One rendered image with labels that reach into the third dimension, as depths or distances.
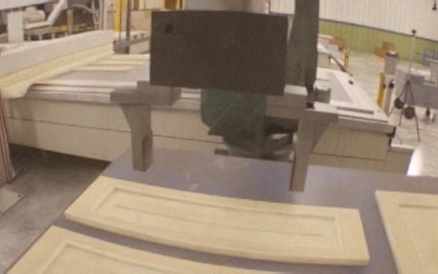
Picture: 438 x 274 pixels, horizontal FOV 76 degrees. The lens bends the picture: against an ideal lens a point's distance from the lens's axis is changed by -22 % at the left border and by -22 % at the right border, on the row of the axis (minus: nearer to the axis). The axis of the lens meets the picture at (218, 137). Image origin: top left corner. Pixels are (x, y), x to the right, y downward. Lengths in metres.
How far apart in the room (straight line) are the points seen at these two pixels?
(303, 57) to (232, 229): 1.00
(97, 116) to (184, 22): 2.28
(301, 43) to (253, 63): 1.03
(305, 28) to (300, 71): 0.20
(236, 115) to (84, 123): 1.56
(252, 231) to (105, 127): 2.19
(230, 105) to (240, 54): 1.12
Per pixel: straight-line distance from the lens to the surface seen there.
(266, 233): 0.71
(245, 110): 1.62
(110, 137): 2.78
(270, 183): 0.93
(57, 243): 0.70
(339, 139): 2.44
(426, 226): 0.85
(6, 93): 3.07
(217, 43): 0.54
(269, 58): 0.54
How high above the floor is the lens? 1.48
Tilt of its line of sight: 21 degrees down
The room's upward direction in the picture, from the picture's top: 2 degrees clockwise
